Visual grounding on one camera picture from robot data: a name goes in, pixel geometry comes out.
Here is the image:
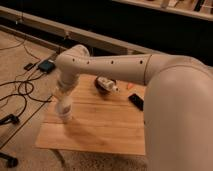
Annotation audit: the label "black smartphone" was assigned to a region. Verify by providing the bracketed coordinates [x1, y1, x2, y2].
[128, 93, 144, 110]

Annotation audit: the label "black caster wheel leg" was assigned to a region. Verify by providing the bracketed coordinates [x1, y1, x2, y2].
[0, 152, 18, 168]

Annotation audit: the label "small black device on floor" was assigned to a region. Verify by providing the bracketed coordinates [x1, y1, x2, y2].
[24, 63, 35, 71]

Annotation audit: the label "white bottle in bowl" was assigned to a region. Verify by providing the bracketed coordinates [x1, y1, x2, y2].
[98, 77, 118, 92]

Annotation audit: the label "wooden table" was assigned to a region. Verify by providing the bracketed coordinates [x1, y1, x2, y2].
[36, 75, 145, 155]

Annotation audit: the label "black chair base leg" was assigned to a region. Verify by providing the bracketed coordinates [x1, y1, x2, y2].
[0, 114, 19, 125]

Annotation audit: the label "black floor cables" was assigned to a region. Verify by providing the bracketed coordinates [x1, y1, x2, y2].
[0, 33, 69, 116]

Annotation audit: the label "orange carrot toy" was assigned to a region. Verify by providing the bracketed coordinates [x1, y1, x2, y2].
[127, 83, 134, 90]

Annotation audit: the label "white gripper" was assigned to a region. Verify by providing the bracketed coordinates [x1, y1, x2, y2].
[53, 78, 75, 100]

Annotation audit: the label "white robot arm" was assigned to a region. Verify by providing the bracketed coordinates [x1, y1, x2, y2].
[54, 45, 213, 171]

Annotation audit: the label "black power adapter box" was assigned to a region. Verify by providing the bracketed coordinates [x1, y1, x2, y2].
[38, 60, 55, 73]

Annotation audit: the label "long wooden beam rail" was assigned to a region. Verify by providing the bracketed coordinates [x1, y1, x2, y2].
[0, 6, 160, 54]

